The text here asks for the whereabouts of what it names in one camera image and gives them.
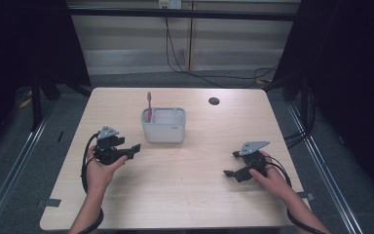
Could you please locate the grey tape strip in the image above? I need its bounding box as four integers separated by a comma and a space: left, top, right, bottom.
296, 191, 316, 201
35, 198, 62, 210

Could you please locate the bundle of black cables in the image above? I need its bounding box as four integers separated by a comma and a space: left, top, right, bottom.
283, 87, 317, 149

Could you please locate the pink toothbrush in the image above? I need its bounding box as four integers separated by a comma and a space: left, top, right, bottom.
146, 92, 154, 124

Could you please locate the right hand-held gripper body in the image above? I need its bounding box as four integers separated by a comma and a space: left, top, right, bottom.
238, 140, 271, 178

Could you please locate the grey toothbrush holder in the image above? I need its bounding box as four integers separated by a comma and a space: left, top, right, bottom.
140, 106, 187, 144

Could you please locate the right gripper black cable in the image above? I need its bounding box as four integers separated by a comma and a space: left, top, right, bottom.
264, 156, 326, 234

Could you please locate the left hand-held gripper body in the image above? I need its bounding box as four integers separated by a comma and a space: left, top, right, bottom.
92, 125, 128, 166

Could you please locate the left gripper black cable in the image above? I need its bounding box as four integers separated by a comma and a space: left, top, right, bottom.
77, 131, 105, 234

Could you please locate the dark curtain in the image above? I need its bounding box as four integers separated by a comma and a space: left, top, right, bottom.
0, 0, 92, 160
272, 0, 374, 199

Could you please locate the black cable on floor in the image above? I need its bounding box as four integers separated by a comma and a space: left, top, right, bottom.
164, 17, 281, 90

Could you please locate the black metal stand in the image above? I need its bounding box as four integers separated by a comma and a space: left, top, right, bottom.
30, 71, 44, 133

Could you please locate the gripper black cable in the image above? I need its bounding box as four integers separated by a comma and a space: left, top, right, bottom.
77, 131, 105, 234
264, 156, 326, 234

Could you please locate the white wall socket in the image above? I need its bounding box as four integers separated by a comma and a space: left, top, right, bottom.
158, 0, 183, 10

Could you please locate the black horizontal frame bar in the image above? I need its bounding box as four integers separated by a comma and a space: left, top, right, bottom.
67, 8, 301, 22

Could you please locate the person's left hand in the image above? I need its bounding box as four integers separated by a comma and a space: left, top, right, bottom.
86, 145, 129, 197

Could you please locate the metal floor rail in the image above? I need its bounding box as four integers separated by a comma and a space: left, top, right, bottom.
286, 101, 365, 234
0, 100, 58, 234

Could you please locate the person's right hand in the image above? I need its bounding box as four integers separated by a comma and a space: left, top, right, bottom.
248, 150, 293, 201

